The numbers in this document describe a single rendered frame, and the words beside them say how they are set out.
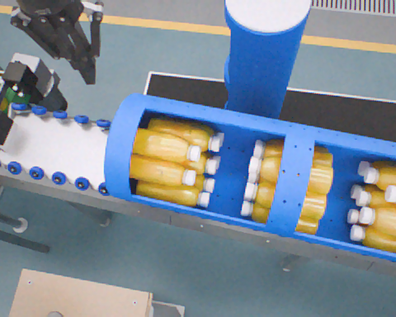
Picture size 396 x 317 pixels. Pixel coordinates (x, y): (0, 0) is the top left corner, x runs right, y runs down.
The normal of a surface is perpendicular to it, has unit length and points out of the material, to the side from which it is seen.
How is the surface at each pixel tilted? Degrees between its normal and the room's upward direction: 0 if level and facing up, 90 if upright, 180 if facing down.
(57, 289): 5
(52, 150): 0
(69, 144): 0
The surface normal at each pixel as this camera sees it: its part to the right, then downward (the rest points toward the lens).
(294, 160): -0.07, -0.32
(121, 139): -0.12, -0.11
